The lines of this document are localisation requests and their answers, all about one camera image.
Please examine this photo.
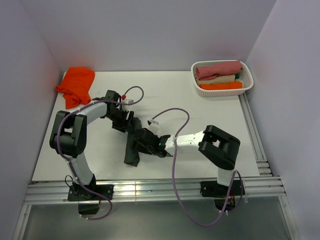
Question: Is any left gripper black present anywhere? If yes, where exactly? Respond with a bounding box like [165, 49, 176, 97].
[106, 109, 134, 134]

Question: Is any dark grey t shirt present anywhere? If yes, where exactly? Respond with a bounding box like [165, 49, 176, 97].
[123, 117, 142, 167]

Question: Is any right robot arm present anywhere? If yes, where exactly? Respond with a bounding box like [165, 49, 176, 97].
[128, 125, 241, 198]

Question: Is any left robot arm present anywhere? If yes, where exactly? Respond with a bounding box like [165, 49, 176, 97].
[49, 90, 141, 201]

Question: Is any orange t shirt on table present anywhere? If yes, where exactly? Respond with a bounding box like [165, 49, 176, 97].
[55, 67, 95, 110]

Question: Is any rolled pink t shirt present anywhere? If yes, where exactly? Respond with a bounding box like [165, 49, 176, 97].
[195, 60, 243, 80]

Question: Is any rolled beige t shirt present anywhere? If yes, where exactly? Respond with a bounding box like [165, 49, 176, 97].
[195, 74, 235, 86]

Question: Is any rolled orange t shirt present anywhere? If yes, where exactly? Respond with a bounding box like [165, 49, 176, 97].
[199, 81, 243, 91]

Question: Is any white plastic basket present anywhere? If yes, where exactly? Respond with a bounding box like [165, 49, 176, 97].
[190, 60, 254, 97]

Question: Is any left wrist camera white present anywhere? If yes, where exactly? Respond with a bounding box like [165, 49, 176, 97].
[120, 95, 134, 112]

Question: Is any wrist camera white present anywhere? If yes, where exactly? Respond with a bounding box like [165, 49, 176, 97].
[120, 95, 134, 112]
[147, 119, 160, 134]

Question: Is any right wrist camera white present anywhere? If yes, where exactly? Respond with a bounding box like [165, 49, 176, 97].
[147, 119, 160, 134]

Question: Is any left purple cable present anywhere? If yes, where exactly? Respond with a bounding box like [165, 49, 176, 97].
[57, 85, 145, 221]

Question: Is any purple cable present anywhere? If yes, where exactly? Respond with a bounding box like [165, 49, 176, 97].
[151, 107, 244, 228]
[57, 85, 145, 221]

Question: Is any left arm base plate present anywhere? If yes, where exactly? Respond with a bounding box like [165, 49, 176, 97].
[67, 183, 114, 216]

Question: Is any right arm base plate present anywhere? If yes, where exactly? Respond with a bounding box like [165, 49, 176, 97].
[200, 179, 246, 213]

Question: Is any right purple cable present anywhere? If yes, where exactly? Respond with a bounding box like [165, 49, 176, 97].
[151, 107, 244, 228]

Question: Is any aluminium rail frame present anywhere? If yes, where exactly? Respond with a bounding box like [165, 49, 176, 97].
[13, 94, 301, 240]

